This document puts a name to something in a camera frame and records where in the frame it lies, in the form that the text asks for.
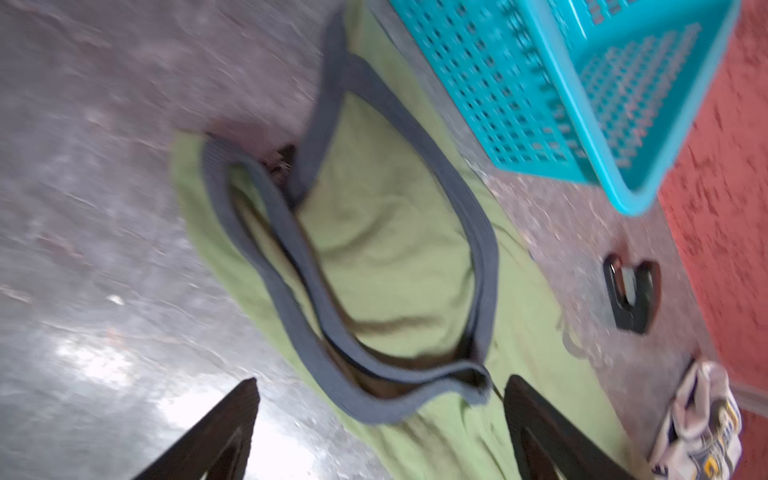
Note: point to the small black stapler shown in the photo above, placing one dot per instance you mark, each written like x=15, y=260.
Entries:
x=634, y=293

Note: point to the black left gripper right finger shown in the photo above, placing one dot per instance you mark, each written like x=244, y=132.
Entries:
x=552, y=438

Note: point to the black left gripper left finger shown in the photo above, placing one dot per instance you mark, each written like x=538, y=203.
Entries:
x=218, y=446

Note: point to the teal plastic laundry basket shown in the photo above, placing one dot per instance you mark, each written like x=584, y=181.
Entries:
x=594, y=92

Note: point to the white tank top navy trim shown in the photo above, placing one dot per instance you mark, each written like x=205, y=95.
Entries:
x=699, y=435

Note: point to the green tank top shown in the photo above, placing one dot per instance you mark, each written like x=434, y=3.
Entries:
x=387, y=275

